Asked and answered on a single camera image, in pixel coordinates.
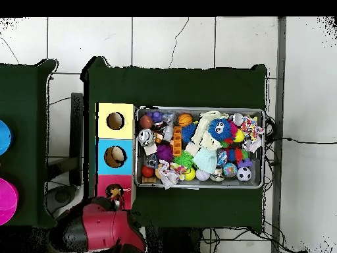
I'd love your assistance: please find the brown plush teddy bear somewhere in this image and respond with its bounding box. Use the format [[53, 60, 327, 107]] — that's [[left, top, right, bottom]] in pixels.
[[106, 185, 123, 201]]

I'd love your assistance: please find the wooden box with three holes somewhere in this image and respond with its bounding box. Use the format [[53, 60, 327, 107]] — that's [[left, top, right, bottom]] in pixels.
[[94, 101, 137, 211]]

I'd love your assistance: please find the clear mesh bin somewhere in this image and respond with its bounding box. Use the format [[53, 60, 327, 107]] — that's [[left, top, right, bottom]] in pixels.
[[134, 105, 266, 189]]

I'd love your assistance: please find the purple spiky toy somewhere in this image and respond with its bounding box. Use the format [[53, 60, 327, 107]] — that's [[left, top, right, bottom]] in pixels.
[[156, 144, 174, 163]]

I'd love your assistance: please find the silver drink can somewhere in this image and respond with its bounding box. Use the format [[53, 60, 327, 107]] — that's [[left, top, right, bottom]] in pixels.
[[137, 128, 156, 147]]

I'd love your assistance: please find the orange plastic block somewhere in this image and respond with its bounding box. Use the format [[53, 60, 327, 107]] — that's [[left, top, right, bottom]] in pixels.
[[172, 125, 183, 157]]

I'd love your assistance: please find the brown football toy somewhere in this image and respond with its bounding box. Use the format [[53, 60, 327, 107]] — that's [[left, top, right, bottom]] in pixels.
[[138, 114, 154, 129]]

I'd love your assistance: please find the blue spiky ball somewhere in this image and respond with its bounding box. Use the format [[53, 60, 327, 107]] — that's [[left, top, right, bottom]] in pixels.
[[180, 122, 197, 144]]

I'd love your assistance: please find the orange basketball toy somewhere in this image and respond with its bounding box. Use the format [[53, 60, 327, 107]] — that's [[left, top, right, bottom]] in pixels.
[[178, 113, 194, 127]]

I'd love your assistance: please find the cream muslin cloth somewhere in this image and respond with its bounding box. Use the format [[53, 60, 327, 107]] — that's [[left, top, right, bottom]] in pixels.
[[184, 110, 230, 156]]

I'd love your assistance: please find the magenta bowl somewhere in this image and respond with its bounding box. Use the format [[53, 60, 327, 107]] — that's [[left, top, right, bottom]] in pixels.
[[0, 177, 19, 226]]

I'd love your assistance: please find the globe print ball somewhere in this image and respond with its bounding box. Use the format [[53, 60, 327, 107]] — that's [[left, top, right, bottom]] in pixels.
[[222, 162, 238, 178]]

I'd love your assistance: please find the blue fuzzy ball with eyes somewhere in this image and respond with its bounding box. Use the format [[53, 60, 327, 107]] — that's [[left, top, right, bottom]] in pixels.
[[207, 117, 234, 142]]

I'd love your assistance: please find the dark green tablecloth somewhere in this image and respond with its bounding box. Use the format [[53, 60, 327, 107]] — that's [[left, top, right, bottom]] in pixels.
[[80, 56, 268, 233], [0, 59, 60, 229]]

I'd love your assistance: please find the black and white soccer ball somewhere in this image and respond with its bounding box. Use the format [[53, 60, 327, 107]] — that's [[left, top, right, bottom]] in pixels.
[[236, 167, 252, 182]]

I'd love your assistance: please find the blue bowl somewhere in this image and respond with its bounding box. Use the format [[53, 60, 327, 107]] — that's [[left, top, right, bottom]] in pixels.
[[0, 119, 13, 156]]

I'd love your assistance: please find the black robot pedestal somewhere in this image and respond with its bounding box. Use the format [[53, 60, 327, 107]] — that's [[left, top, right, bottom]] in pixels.
[[144, 227, 203, 253]]

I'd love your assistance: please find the black cable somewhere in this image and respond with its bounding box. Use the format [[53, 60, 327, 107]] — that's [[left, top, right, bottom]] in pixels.
[[264, 115, 337, 145]]

